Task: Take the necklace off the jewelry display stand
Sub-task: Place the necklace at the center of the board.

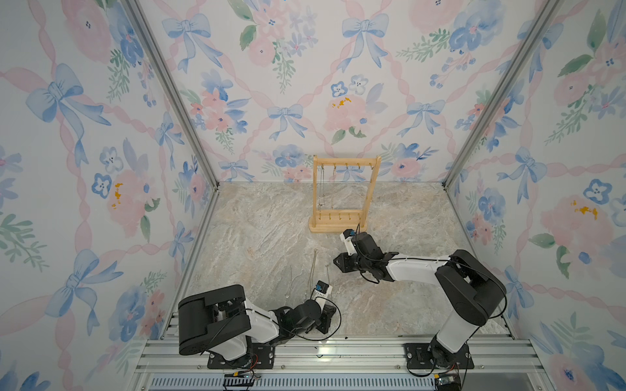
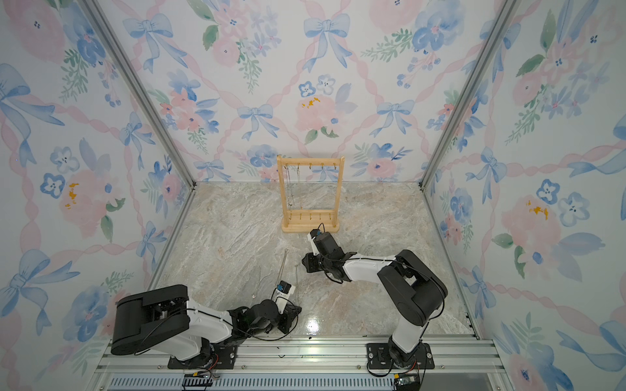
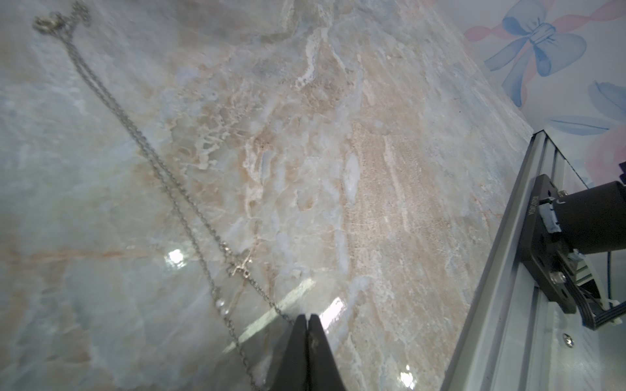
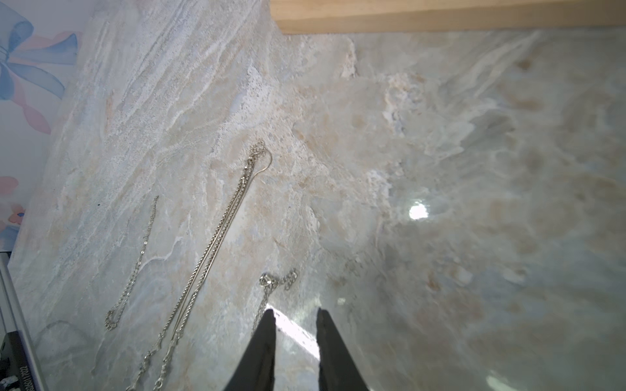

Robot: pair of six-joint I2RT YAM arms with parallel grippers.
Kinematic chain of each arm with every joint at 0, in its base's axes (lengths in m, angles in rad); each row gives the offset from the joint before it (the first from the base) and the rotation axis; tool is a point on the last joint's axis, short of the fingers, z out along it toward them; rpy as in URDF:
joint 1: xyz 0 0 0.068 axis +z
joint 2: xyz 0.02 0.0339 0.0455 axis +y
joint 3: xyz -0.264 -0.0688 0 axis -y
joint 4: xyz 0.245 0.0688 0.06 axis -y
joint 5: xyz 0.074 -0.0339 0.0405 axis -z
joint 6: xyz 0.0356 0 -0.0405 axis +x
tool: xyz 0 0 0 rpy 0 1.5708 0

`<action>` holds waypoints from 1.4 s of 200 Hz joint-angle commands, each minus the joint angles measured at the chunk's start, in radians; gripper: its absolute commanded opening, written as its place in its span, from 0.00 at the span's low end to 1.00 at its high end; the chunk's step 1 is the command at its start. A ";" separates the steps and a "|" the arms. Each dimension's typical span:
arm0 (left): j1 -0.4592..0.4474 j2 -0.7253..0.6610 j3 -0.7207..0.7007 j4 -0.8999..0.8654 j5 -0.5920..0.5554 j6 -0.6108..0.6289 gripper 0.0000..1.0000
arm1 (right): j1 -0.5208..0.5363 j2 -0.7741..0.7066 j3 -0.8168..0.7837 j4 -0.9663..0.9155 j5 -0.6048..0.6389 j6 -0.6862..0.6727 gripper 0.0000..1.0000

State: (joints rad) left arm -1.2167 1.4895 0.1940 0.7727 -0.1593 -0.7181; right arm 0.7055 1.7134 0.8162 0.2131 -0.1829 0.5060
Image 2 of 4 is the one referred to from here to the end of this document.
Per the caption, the wooden jewelry display stand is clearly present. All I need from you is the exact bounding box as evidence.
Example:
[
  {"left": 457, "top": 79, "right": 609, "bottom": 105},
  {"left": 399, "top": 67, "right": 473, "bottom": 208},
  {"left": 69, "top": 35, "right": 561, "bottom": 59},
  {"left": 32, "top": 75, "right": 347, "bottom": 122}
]
[{"left": 277, "top": 156, "right": 345, "bottom": 233}]

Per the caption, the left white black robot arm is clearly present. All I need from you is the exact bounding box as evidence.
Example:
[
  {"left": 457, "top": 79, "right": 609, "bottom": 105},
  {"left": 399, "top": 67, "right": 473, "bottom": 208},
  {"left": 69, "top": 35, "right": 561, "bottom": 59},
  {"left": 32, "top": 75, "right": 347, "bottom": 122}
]
[{"left": 111, "top": 284, "right": 302, "bottom": 367}]

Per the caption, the green circuit board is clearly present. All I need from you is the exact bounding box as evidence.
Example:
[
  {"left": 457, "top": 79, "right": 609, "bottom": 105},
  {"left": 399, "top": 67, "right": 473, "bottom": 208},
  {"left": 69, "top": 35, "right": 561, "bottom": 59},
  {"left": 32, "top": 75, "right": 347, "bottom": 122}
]
[{"left": 393, "top": 374, "right": 422, "bottom": 391}]

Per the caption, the right aluminium corner profile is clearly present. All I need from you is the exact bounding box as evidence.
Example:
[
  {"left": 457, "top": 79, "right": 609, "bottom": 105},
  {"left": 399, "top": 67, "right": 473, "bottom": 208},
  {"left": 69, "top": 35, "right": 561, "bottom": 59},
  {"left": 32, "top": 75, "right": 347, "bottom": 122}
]
[{"left": 420, "top": 0, "right": 518, "bottom": 193}]

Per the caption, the aluminium corner profile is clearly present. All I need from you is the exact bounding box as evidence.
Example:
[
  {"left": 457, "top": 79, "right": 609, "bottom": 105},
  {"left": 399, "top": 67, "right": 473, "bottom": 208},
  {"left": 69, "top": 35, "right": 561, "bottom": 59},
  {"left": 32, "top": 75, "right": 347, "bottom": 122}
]
[
  {"left": 77, "top": 0, "right": 197, "bottom": 189},
  {"left": 420, "top": 0, "right": 518, "bottom": 193}
]

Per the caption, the left aluminium corner profile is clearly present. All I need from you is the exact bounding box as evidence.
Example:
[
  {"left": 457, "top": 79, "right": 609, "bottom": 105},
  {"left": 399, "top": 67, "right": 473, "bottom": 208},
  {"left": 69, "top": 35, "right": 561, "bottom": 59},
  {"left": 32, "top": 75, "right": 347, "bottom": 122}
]
[{"left": 77, "top": 0, "right": 197, "bottom": 189}]

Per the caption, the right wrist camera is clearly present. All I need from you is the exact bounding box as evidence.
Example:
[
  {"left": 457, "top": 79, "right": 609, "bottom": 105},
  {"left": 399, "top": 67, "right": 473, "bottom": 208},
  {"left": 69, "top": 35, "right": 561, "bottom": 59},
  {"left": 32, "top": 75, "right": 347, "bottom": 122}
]
[{"left": 308, "top": 229, "right": 329, "bottom": 256}]

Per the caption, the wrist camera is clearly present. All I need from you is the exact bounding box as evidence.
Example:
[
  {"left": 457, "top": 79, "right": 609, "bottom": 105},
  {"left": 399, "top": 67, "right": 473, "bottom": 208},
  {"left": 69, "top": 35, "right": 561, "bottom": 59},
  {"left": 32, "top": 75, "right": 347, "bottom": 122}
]
[
  {"left": 308, "top": 229, "right": 329, "bottom": 256},
  {"left": 273, "top": 280, "right": 294, "bottom": 314}
]

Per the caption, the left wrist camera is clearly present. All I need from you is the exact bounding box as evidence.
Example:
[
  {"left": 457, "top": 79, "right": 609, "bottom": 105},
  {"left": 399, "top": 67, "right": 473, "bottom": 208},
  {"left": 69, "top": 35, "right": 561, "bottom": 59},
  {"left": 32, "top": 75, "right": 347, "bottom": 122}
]
[{"left": 273, "top": 280, "right": 294, "bottom": 314}]

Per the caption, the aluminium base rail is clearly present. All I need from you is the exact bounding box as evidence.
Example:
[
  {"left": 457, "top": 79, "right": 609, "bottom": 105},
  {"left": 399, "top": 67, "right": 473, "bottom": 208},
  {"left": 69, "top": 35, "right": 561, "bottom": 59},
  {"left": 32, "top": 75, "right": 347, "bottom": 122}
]
[{"left": 87, "top": 335, "right": 513, "bottom": 390}]

